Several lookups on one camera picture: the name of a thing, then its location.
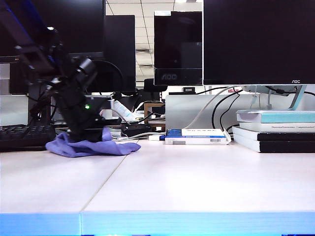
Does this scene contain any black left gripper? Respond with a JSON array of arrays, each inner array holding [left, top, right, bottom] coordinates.
[[50, 76, 105, 143]]

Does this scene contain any purple microfibre rag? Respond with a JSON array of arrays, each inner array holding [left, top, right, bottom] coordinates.
[[45, 127, 141, 158]]

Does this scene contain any white lotion tube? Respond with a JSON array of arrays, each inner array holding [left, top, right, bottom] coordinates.
[[112, 100, 135, 121]]

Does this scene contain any black adapter hub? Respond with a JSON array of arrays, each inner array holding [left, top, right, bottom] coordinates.
[[122, 124, 152, 138]]

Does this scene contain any black keyboard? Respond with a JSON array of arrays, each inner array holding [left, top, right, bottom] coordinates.
[[0, 124, 57, 148]]

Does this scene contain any black monitor stand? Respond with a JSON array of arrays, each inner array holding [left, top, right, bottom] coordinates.
[[0, 60, 69, 152]]

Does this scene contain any frosted white divider panel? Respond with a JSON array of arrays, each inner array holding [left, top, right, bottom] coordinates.
[[0, 94, 29, 126]]

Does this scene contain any black office chair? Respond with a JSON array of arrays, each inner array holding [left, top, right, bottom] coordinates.
[[144, 78, 168, 101]]

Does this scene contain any black monitor rear side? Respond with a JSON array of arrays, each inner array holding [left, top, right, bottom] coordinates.
[[104, 15, 136, 93]]

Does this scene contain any grey desk divider panel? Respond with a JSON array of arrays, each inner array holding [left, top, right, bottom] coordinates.
[[164, 94, 315, 131]]

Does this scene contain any blue and white flat box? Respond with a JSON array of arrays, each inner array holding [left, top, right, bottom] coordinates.
[[164, 128, 232, 146]]

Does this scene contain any large black monitor gold logo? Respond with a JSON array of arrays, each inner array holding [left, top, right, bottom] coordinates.
[[0, 0, 106, 63]]

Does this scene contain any black AOC monitor white edge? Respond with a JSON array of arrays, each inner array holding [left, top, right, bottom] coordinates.
[[154, 10, 204, 87]]

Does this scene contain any black spine book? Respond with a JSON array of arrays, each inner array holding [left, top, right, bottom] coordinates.
[[232, 126, 315, 142], [232, 134, 315, 153]]

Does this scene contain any white spine book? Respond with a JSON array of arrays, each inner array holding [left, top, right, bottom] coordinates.
[[239, 122, 315, 133]]

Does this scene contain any teal cover book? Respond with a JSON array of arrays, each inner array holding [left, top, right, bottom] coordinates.
[[236, 110, 315, 124]]

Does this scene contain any large black AOC monitor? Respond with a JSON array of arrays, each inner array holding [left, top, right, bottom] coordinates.
[[203, 0, 315, 86]]

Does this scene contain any silver monitor stand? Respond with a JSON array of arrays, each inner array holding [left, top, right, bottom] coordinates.
[[242, 85, 308, 111]]

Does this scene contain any wooden frame box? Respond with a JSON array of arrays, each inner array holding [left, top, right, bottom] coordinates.
[[144, 102, 166, 132]]

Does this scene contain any long white cable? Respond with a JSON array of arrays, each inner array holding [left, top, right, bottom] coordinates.
[[184, 86, 238, 130]]

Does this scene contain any black curved cable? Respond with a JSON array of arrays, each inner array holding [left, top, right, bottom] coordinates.
[[212, 89, 243, 135]]

